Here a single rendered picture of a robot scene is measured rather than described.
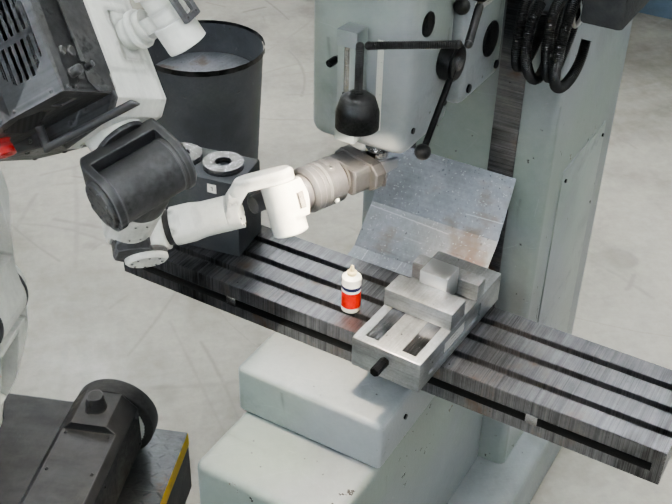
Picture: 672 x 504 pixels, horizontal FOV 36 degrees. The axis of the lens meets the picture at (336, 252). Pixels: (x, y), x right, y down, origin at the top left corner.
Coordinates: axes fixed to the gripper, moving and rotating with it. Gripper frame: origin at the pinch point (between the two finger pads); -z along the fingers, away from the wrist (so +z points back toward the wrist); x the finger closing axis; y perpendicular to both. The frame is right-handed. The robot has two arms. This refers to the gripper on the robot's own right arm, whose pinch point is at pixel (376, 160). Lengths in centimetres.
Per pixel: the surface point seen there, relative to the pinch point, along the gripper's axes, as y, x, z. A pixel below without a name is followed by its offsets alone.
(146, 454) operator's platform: 84, 36, 36
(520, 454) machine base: 103, -11, -50
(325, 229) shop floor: 123, 128, -100
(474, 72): -15.6, -6.5, -18.3
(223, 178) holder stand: 14.9, 33.3, 12.5
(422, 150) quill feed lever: -9.7, -14.7, 3.2
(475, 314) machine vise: 30.4, -20.3, -10.7
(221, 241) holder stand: 30.4, 33.1, 13.8
